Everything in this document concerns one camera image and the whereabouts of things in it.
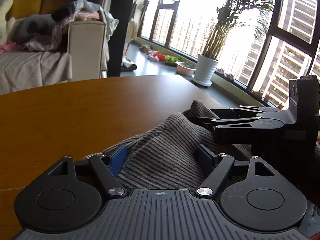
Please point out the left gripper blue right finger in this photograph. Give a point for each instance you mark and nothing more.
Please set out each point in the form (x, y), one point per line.
(215, 167)

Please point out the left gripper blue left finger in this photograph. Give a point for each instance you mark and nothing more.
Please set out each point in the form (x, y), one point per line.
(107, 167)

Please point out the grey striped knit garment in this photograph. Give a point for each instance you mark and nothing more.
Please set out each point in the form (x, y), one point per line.
(162, 158)

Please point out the pile of clothes on box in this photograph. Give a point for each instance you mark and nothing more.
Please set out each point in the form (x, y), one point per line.
(80, 10)

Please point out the white plant pot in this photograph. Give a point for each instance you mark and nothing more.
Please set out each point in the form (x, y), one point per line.
(204, 71)

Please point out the pink bowl on floor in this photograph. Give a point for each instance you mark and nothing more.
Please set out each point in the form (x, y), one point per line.
(185, 69)

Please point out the small green plant tray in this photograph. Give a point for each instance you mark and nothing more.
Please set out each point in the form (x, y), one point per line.
(170, 60)

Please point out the grey covered sofa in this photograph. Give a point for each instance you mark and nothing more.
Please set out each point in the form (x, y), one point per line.
(32, 64)

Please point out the beige storage box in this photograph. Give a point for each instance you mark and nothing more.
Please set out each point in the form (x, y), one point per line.
(86, 47)

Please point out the tall green bamboo plant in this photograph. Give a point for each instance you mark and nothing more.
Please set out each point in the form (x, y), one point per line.
(228, 17)

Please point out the grey neck pillow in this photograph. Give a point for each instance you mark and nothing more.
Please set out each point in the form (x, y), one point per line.
(34, 25)

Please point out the white plush duck toy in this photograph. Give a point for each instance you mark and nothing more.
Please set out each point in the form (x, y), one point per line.
(5, 26)

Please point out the yellow sofa cushion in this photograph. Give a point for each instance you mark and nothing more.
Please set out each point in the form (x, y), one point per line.
(25, 8)

